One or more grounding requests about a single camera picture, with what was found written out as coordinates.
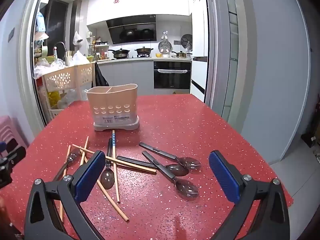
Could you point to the dish soap bottle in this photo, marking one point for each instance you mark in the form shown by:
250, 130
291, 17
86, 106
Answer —
55, 52

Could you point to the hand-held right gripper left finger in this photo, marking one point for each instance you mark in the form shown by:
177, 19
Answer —
90, 177

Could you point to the blue patterned wooden chopstick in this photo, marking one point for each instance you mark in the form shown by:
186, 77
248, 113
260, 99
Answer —
115, 160

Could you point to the clear plastic bag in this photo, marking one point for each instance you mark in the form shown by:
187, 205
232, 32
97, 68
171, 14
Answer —
80, 58

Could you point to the white hanging plastic bag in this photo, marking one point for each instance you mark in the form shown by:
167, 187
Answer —
77, 39

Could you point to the kitchen faucet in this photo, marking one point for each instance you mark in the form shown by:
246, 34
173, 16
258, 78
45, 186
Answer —
61, 43

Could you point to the yellow bowl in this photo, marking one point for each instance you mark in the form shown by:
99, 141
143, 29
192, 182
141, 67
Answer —
158, 55

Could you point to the black wok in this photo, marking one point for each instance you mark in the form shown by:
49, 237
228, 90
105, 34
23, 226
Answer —
121, 53

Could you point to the round black hanging trivet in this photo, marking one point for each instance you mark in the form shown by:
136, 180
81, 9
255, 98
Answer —
186, 40

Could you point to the beige plastic utensil holder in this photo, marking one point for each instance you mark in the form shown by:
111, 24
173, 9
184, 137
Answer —
115, 105

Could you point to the pink plastic stool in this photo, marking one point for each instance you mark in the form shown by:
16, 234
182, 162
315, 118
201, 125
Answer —
10, 130

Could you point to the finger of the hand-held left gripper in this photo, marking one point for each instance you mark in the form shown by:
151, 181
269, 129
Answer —
17, 156

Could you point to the black built-in oven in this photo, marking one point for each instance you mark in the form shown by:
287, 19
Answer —
172, 77

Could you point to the gold cooking pot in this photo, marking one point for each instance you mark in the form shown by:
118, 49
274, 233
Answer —
181, 54

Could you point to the beige perforated basket rack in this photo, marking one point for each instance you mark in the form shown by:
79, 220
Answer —
65, 78

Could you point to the black cloth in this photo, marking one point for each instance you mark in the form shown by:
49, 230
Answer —
100, 77

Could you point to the white refrigerator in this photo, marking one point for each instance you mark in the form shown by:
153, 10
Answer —
198, 42

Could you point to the wok with glass lid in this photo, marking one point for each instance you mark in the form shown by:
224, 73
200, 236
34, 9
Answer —
143, 50

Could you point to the round hanging steamer rack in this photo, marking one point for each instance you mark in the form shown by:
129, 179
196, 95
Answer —
165, 46

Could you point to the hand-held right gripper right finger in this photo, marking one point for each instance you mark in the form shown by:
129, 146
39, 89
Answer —
222, 177

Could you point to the black range hood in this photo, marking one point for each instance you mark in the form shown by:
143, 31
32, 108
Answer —
132, 30

